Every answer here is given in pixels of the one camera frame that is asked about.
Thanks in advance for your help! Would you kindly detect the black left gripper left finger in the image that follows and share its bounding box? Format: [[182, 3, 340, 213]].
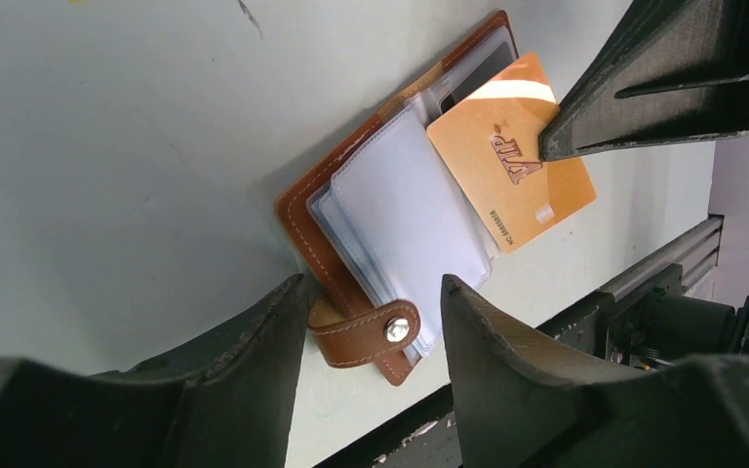
[[0, 274, 307, 467]]

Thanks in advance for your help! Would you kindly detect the brown leather card holder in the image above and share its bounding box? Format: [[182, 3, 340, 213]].
[[275, 10, 519, 386]]

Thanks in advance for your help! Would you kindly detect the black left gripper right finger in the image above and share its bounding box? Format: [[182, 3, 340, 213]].
[[441, 275, 749, 467]]

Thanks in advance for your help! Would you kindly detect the aluminium frame rail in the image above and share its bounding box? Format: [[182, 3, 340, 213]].
[[598, 215, 724, 300]]

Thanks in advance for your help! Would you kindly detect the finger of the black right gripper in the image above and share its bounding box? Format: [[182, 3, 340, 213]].
[[539, 1, 749, 162]]

